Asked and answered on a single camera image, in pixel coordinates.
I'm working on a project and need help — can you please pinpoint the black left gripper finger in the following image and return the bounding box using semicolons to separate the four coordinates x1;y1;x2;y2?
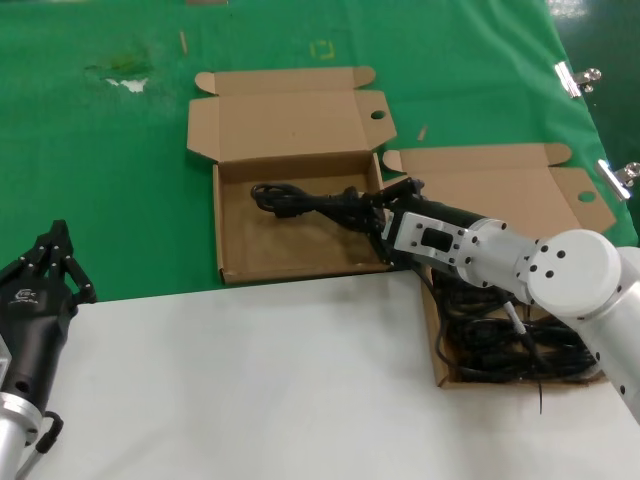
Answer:
53;219;99;305
0;218;62;287

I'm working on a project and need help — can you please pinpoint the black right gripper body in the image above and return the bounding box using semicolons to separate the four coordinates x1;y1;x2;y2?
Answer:
385;192;490;239

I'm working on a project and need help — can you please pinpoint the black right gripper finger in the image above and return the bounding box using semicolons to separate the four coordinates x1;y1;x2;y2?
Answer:
366;176;427;207
368;230;400;269

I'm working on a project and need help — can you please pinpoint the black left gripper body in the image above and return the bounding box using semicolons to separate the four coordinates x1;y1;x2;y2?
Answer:
0;275;80;409

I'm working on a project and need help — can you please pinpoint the cardboard box with notched flap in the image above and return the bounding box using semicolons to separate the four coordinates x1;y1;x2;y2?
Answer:
381;142;617;389

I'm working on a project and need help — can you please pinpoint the cardboard box with round hole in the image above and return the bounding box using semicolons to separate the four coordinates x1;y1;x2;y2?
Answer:
185;66;399;287

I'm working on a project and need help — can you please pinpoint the green table cloth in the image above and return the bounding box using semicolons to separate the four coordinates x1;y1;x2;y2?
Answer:
0;0;637;307

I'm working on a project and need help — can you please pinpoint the silver metal binder clip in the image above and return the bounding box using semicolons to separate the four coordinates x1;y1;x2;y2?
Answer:
592;158;640;202
553;60;603;99

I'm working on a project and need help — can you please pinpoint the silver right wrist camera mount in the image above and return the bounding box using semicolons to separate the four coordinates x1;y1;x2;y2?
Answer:
391;211;474;269

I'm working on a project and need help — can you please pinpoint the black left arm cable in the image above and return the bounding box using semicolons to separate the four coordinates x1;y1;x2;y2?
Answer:
12;409;65;480

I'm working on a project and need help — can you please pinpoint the large black power cable bundle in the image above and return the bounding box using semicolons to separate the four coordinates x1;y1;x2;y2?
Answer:
433;272;596;354

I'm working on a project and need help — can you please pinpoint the cable with silver connector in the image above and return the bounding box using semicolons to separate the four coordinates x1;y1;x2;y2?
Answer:
503;298;554;372

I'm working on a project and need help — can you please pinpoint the black cable bundle with ferrite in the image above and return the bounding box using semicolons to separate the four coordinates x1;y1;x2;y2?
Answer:
449;347;602;385

